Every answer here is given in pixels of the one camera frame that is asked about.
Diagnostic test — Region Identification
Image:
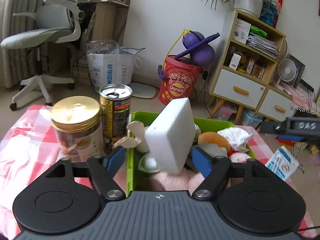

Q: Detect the pink fluffy plush toy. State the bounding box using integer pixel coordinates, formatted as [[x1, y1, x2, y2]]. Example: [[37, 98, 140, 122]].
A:
[[139, 168, 204, 194]]

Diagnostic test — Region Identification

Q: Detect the hamburger plush toy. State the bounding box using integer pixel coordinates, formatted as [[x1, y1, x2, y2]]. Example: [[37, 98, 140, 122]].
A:
[[197, 132, 231, 152]]

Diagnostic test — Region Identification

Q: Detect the mouse plush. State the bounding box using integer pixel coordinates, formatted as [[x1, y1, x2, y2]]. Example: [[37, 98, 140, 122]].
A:
[[113, 121, 160, 174]]

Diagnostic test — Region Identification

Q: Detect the white plush toy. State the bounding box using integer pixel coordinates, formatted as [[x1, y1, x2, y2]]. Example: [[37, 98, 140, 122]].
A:
[[217, 127, 253, 153]]

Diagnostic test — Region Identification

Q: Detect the clear blue storage box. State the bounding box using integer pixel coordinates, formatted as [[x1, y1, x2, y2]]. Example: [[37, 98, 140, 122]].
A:
[[240, 108, 263, 128]]

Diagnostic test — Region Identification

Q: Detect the low white drawer cabinet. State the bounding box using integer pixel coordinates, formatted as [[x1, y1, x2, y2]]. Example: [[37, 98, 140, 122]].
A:
[[257, 86, 296, 121]]

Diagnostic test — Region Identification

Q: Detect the blue white milk carton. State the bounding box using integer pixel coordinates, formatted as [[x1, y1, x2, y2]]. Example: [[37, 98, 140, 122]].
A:
[[265, 146, 299, 181]]

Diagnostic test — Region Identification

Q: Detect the green plastic cookie bin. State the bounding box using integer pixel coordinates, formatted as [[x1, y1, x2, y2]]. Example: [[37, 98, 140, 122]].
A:
[[125, 110, 258, 197]]

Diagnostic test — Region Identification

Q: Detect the gold lid cookie jar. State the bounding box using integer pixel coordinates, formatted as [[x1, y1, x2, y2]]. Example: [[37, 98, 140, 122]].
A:
[[51, 96, 103, 163]]

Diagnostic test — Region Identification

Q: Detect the wooden cabinet with drawers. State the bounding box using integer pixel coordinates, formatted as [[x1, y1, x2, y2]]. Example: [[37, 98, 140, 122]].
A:
[[208, 9, 285, 122]]

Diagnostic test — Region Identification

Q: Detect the white desk fan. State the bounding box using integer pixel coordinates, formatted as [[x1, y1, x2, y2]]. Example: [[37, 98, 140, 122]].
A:
[[274, 59, 297, 89]]

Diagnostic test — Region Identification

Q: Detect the framed picture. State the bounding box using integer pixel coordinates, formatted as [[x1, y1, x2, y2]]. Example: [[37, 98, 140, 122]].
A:
[[288, 54, 305, 88]]

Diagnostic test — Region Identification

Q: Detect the white bathroom scale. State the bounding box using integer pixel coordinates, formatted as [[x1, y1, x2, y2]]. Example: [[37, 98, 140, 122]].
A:
[[128, 82, 157, 99]]

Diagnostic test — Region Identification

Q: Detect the pink checkered tablecloth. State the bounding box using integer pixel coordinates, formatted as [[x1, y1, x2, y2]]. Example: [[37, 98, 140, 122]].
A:
[[0, 103, 318, 240]]

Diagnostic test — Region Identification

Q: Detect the red Lays chip bucket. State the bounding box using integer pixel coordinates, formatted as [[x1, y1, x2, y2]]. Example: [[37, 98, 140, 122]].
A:
[[158, 55, 203, 105]]

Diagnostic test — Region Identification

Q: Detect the white paper shopping bag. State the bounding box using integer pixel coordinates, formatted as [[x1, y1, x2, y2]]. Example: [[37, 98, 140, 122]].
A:
[[86, 40, 144, 92]]

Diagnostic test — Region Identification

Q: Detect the purple bouncing ball toy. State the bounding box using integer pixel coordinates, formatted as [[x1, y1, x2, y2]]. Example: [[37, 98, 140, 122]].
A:
[[175, 31, 220, 67]]

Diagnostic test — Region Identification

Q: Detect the wooden desk with shelves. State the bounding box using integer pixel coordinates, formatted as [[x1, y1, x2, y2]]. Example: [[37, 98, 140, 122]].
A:
[[80, 0, 131, 44]]

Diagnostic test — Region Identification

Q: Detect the grey white office chair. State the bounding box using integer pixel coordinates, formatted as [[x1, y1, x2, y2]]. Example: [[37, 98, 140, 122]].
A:
[[0, 0, 89, 112]]

